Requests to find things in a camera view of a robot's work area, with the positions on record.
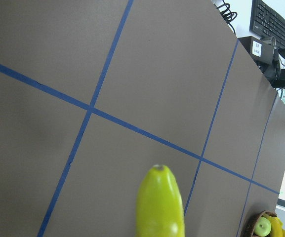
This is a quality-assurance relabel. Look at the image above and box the light yellow banana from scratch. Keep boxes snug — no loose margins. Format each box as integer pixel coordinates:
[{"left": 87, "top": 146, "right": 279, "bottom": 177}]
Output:
[{"left": 135, "top": 164, "right": 185, "bottom": 237}]

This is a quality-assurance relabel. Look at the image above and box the deep yellow banana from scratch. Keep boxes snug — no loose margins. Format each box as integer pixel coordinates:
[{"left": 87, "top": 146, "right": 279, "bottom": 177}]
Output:
[{"left": 262, "top": 213, "right": 283, "bottom": 237}]

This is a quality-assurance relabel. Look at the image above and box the brown wicker basket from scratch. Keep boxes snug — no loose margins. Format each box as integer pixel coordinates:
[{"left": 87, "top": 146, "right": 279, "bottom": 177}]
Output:
[{"left": 241, "top": 210, "right": 277, "bottom": 237}]

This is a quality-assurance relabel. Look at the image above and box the black labelled box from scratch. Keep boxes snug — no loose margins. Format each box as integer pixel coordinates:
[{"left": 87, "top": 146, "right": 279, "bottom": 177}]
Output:
[{"left": 239, "top": 36, "right": 274, "bottom": 65}]

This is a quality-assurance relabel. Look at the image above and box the black keyboard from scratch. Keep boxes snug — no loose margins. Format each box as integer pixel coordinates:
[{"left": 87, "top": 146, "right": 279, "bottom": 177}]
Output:
[{"left": 249, "top": 0, "right": 285, "bottom": 48}]

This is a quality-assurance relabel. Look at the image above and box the green apple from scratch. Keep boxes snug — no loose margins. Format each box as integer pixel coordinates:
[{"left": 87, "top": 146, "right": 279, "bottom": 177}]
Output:
[{"left": 253, "top": 216, "right": 272, "bottom": 237}]

